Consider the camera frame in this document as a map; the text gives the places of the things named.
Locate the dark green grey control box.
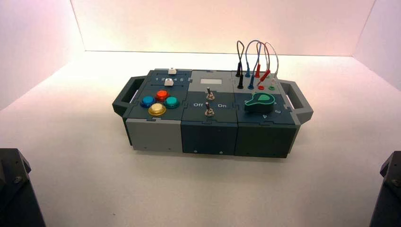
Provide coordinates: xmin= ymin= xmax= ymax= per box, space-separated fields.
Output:
xmin=112 ymin=68 xmax=314 ymax=159

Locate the blue jumper wire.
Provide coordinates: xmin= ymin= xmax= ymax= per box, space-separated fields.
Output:
xmin=244 ymin=40 xmax=262 ymax=90

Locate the green rotary knob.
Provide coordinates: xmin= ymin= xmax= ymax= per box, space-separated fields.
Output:
xmin=244 ymin=92 xmax=276 ymax=114

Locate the red push button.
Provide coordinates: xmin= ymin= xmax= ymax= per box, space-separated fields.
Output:
xmin=155 ymin=89 xmax=170 ymax=102

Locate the white jumper wire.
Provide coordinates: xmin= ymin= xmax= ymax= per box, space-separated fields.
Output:
xmin=264 ymin=42 xmax=279 ymax=87

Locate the blue push button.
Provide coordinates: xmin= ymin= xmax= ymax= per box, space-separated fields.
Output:
xmin=140 ymin=95 xmax=157 ymax=109

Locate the red jumper wire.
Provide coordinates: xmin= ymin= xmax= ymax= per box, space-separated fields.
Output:
xmin=256 ymin=42 xmax=271 ymax=87

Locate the yellow push button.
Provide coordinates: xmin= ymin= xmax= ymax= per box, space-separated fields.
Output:
xmin=148 ymin=103 xmax=167 ymax=117

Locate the teal push button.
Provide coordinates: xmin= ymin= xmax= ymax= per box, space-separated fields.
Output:
xmin=163 ymin=96 xmax=181 ymax=110

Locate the black jumper wire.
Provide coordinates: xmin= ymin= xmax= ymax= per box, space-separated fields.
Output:
xmin=235 ymin=40 xmax=245 ymax=90

